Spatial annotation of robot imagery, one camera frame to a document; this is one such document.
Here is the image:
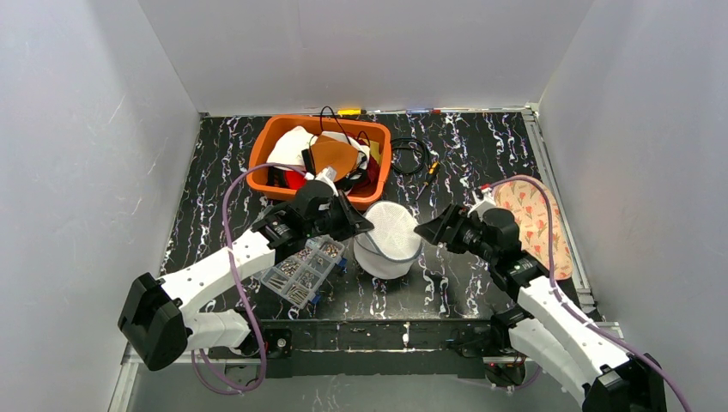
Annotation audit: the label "peach print mesh laundry bag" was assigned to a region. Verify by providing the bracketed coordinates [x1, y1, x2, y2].
[494, 180, 574, 281]

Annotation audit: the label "orange bra black straps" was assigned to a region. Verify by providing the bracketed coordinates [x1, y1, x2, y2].
[301, 106, 373, 191]

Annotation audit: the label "white bra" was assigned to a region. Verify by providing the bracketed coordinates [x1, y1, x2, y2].
[266, 125, 371, 167]

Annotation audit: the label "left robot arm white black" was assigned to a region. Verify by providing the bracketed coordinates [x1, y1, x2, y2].
[118, 180, 374, 371]

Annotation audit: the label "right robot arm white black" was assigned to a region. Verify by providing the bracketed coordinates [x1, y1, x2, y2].
[415, 205, 667, 411]

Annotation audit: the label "bright red bra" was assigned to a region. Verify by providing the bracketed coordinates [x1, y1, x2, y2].
[282, 170, 306, 191]

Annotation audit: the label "dark red bra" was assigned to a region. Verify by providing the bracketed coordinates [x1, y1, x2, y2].
[352, 156, 380, 186]

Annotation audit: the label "orange black screwdriver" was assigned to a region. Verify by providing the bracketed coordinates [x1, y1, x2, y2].
[416, 161, 440, 200]

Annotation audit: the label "clear plastic screw organizer box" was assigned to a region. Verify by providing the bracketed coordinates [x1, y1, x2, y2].
[253, 236, 346, 308]

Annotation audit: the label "orange plastic basin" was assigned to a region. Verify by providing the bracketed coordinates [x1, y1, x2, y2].
[245, 114, 392, 211]

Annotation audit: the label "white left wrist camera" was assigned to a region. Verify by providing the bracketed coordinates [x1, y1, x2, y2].
[305, 167, 338, 197]

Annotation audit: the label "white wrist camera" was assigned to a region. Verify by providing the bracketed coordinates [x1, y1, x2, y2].
[305, 167, 338, 197]
[467, 184, 497, 218]

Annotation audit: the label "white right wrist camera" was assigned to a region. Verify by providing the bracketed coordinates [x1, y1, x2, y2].
[467, 184, 497, 218]

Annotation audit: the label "black coiled cable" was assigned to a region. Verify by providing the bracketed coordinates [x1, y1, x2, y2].
[390, 137, 430, 176]

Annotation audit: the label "yellow marker at wall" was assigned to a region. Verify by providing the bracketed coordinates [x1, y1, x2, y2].
[337, 109, 367, 117]

